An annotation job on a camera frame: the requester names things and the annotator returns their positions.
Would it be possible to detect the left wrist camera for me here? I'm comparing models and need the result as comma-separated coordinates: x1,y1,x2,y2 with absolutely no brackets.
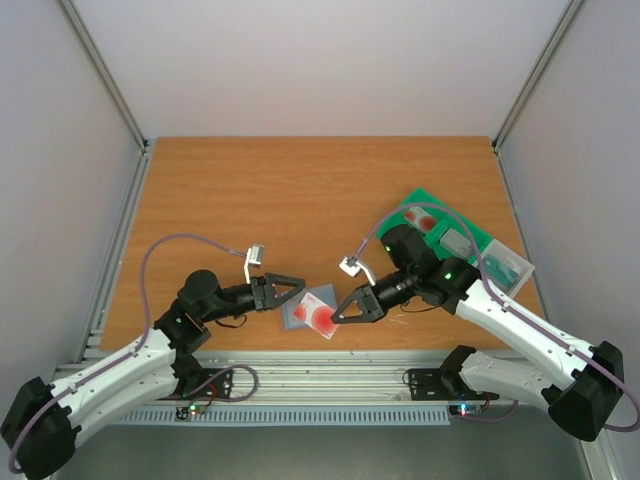
243,244,265,284

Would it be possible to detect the white translucent bin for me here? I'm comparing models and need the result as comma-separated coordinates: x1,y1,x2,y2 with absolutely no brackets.
481,239,535,298

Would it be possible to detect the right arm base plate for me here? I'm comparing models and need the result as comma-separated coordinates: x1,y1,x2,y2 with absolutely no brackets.
402,368,499,402

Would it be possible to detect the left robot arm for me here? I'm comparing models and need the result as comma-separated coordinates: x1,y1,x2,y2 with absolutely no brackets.
1,270,306,479

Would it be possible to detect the teal cards stack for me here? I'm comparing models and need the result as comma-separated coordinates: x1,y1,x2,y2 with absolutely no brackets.
483,255,519,291

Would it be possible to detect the red white cards stack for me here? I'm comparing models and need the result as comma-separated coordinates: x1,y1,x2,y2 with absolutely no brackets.
403,206,438,234

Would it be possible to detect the grey slotted cable duct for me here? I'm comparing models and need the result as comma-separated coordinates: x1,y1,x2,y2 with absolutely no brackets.
116,405,450,428

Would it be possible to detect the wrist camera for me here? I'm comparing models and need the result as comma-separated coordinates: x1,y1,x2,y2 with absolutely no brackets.
339,256,377,286
243,244,265,284

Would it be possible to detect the aluminium corner post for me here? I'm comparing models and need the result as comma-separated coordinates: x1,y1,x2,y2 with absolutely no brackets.
491,0,586,151
57,0,151,154

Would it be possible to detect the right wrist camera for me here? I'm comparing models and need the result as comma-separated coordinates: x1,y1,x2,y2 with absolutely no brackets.
339,256,377,286

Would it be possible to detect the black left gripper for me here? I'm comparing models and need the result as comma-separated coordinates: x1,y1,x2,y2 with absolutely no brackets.
201,274,306,323

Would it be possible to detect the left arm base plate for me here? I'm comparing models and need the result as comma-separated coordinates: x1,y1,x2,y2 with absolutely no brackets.
168,368,233,400

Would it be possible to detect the right controller board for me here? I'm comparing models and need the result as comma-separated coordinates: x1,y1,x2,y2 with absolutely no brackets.
449,403,486,417

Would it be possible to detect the green bin middle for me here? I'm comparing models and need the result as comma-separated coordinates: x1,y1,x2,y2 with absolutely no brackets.
434,216,493,265

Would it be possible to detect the aluminium table edge rail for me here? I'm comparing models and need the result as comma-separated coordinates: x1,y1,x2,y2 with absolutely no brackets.
195,350,449,406

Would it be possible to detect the aluminium corner post left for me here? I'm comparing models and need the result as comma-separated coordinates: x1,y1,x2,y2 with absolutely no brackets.
57,0,151,154

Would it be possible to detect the left controller board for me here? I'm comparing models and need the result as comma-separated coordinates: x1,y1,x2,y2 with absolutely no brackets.
175,404,208,421

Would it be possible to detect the green bin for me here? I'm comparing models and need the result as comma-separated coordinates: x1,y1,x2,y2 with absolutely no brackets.
434,216,493,265
376,188,447,250

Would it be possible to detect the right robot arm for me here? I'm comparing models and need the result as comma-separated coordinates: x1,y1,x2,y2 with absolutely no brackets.
332,224,624,442

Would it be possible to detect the aluminium corner post right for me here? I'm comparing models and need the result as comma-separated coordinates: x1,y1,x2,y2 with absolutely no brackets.
491,0,586,151

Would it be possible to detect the green bin far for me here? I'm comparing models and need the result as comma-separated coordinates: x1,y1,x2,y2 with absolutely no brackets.
376,188,447,250

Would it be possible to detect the controller board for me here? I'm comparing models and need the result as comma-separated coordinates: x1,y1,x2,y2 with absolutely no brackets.
449,403,486,417
175,404,208,421

